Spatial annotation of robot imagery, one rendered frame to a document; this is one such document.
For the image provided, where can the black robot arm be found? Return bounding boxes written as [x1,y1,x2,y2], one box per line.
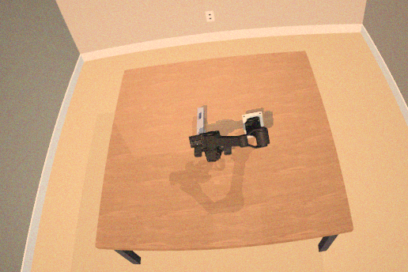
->
[189,116,270,161]

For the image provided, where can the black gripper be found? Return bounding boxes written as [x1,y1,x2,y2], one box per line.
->
[194,146,232,157]

